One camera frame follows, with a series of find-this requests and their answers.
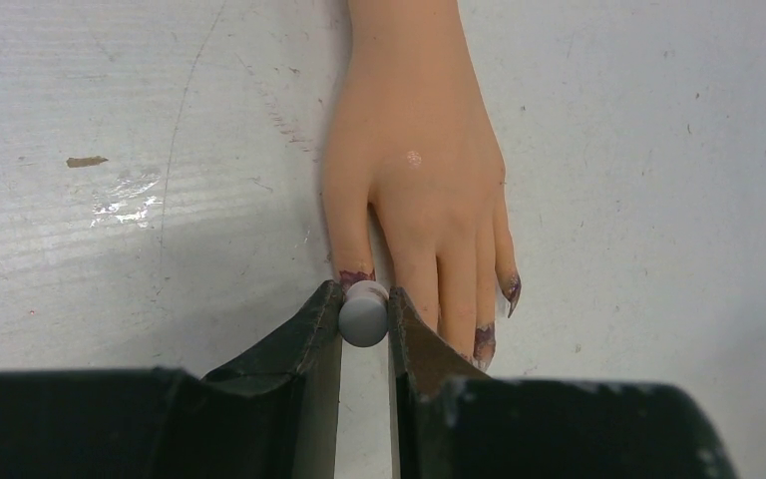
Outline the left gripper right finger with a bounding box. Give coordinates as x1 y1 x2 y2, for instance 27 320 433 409
388 287 736 478

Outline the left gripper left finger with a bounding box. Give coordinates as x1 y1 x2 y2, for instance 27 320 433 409
0 280 344 478

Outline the mannequin practice hand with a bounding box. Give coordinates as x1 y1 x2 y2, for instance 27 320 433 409
322 1 522 370

